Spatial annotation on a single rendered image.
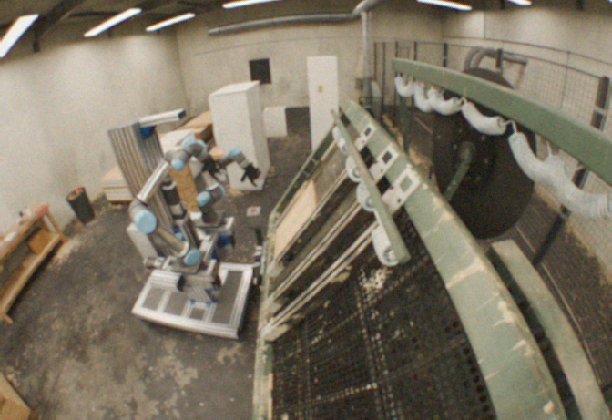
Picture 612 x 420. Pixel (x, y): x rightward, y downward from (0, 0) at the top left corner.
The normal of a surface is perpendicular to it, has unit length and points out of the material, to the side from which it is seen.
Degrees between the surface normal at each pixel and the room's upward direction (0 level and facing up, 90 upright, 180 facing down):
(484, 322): 55
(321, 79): 90
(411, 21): 90
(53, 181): 90
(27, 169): 90
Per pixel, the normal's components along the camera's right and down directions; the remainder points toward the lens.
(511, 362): -0.85, -0.42
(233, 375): -0.07, -0.84
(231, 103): -0.06, 0.55
